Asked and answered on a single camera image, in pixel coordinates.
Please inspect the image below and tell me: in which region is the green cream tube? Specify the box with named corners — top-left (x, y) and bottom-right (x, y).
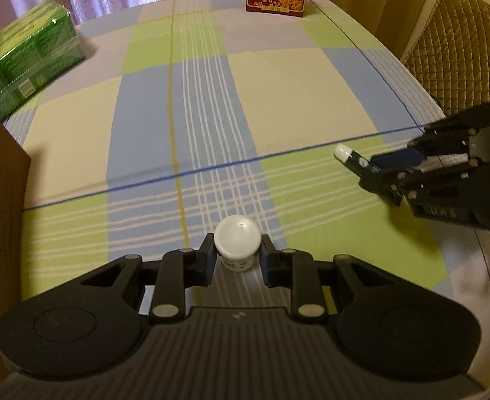
top-left (334, 144), bottom-right (370, 176)

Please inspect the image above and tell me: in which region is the white pill bottle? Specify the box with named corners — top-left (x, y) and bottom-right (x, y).
top-left (214, 215), bottom-right (261, 272)

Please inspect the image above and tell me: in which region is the quilted chair cushion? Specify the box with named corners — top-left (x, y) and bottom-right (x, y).
top-left (404, 0), bottom-right (490, 116)

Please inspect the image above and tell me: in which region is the plaid tablecloth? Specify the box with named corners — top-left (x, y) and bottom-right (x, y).
top-left (2, 0), bottom-right (490, 301)

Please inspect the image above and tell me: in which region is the green tissue multipack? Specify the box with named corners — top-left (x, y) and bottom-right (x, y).
top-left (0, 0), bottom-right (85, 121)

